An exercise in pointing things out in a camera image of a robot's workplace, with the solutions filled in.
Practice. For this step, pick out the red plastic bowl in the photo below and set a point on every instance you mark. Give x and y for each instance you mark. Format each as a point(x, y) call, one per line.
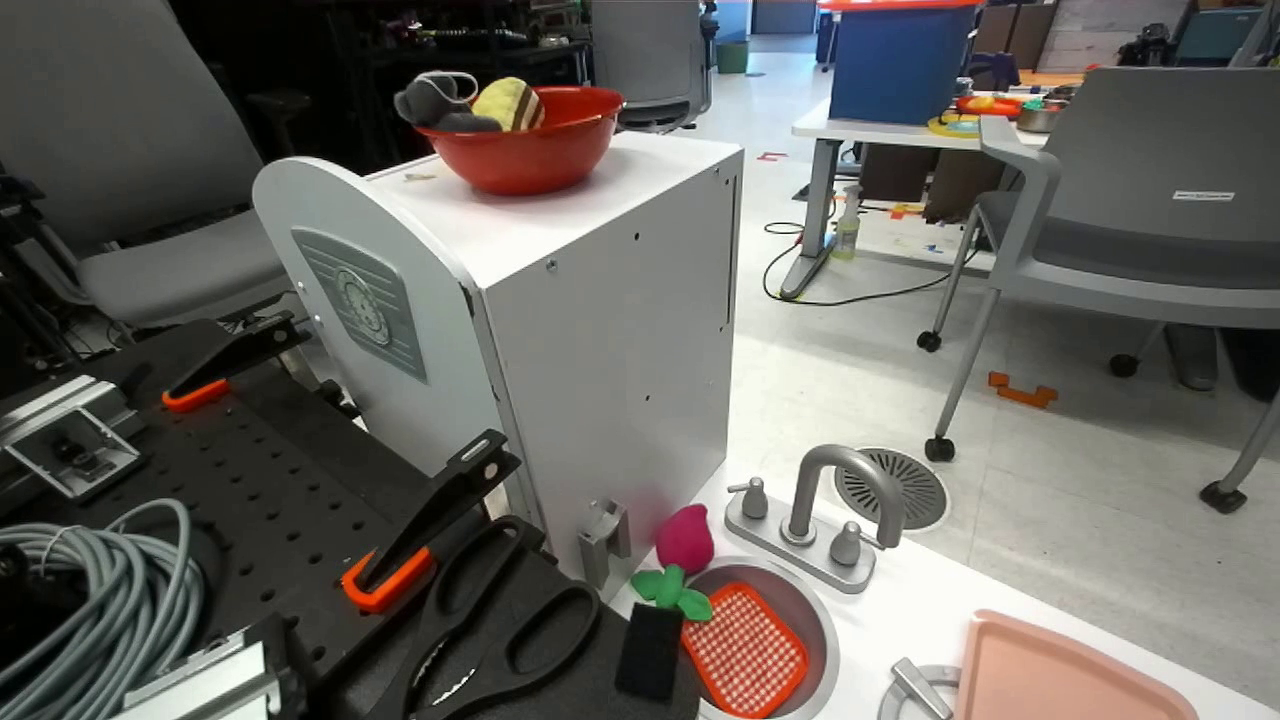
point(557, 153)

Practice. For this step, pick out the grey bear plush toy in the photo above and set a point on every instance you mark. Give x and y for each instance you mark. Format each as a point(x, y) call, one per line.
point(440, 99)

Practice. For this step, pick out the white toy fridge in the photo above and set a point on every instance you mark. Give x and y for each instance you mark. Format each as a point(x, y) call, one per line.
point(590, 324)

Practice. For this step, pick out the pink radish plush toy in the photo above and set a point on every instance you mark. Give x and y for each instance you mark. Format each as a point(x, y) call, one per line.
point(681, 554)

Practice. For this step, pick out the silver toy sink basin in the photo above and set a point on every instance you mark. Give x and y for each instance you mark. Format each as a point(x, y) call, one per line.
point(802, 610)

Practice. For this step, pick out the grey toy faucet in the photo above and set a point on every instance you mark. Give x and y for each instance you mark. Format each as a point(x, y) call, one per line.
point(796, 531)

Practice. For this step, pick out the white toy kitchen counter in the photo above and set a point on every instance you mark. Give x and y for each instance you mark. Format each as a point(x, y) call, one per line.
point(920, 610)

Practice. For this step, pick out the black scissors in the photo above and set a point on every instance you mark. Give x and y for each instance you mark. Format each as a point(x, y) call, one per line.
point(482, 651)

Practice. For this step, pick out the orange mesh sponge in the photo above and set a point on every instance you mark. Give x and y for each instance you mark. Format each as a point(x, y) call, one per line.
point(744, 654)

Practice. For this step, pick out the blue bin orange lid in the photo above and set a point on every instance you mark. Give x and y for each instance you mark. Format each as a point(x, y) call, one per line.
point(897, 63)

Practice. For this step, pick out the white office desk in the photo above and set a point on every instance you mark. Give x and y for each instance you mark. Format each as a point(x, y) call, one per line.
point(825, 135)

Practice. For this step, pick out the pink cutting board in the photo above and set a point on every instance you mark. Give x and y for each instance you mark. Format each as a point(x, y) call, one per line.
point(1019, 671)

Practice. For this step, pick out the grey chair near robot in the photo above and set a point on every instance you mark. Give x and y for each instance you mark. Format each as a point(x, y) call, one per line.
point(137, 153)

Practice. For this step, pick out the grey office chair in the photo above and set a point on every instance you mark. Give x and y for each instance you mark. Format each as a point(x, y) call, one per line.
point(1153, 199)

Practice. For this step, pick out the orange handled black clamp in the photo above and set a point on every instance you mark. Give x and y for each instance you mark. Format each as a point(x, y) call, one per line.
point(387, 574)

